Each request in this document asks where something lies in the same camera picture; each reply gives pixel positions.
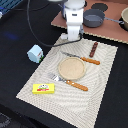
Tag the light blue milk carton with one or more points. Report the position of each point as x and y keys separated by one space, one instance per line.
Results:
x=35 y=54

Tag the knife with wooden handle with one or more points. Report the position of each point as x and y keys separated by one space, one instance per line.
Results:
x=82 y=58

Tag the beige bowl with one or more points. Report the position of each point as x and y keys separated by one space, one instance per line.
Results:
x=124 y=16

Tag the grey saucepan with handle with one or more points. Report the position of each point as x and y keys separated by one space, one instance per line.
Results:
x=93 y=18

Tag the brown stove board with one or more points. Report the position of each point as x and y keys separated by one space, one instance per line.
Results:
x=109 y=29

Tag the round wooden plate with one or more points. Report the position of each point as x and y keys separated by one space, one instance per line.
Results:
x=72 y=68

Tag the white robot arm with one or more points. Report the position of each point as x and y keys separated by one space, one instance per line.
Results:
x=74 y=17

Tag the yellow butter box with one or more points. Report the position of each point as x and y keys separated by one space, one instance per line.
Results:
x=44 y=88

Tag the fork with wooden handle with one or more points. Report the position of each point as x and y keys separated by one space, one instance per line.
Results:
x=69 y=82

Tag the beige woven placemat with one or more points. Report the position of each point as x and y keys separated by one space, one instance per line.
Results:
x=77 y=107

